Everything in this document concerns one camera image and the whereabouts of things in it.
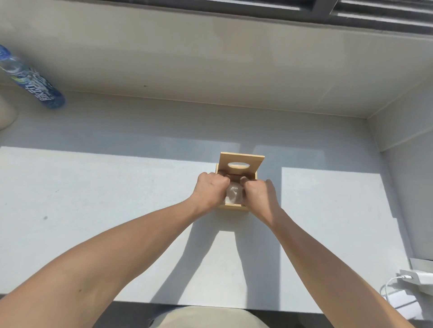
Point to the person's right hand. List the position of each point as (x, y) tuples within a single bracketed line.
[(262, 199)]

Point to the person's left hand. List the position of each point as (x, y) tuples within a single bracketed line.
[(208, 192)]

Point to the person's right fingers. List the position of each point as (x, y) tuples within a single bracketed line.
[(247, 185)]

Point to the person's left fingers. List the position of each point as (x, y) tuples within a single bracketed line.
[(224, 182)]

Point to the clear plastic tissue pack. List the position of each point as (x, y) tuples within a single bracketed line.
[(234, 195)]

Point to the person's left forearm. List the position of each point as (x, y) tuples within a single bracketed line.
[(101, 260)]

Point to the person's right forearm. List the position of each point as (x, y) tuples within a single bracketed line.
[(324, 270)]

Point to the wooden lid with oval hole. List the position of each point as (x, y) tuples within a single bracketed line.
[(241, 165)]

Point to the wooden tissue box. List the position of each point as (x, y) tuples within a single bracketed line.
[(233, 206)]

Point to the white charger plug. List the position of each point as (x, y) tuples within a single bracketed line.
[(417, 277)]

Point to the white flat device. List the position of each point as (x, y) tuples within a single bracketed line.
[(406, 302)]

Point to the blue plastic water bottle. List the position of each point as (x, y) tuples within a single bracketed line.
[(32, 84)]

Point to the beige round container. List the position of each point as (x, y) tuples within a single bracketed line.
[(6, 113)]

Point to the dark window frame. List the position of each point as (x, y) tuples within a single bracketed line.
[(304, 10)]

